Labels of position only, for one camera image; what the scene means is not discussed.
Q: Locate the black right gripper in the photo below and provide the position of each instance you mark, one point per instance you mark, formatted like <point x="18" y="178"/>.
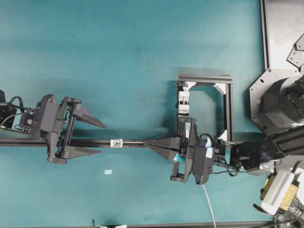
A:
<point x="190" y="153"/>

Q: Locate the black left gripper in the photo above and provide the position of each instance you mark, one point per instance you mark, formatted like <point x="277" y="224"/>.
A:
<point x="48" y="120"/>

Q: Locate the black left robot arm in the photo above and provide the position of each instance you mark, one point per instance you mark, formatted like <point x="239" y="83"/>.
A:
<point x="15" y="117"/>

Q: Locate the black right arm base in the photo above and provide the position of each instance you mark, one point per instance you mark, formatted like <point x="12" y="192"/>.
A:
<point x="277" y="100"/>

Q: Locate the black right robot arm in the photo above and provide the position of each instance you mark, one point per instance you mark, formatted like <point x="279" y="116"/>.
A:
<point x="248" y="156"/>

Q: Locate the white terminal block clamp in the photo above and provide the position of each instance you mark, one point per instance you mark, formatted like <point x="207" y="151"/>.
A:
<point x="183" y="103"/>

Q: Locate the white ventilated power adapter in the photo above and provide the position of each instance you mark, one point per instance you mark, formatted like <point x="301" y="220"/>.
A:
<point x="282" y="191"/>

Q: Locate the white bracket with hole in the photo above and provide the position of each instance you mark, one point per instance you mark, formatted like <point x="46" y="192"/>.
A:
<point x="116" y="143"/>

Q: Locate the long black aluminium rail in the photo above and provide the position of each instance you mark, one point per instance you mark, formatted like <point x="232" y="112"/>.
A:
<point x="87" y="143"/>

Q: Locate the black aluminium square frame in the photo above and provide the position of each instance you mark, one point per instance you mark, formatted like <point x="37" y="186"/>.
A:
<point x="224" y="84"/>

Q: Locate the black rail at bottom edge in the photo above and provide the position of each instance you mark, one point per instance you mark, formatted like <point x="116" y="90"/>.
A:
<point x="242" y="224"/>

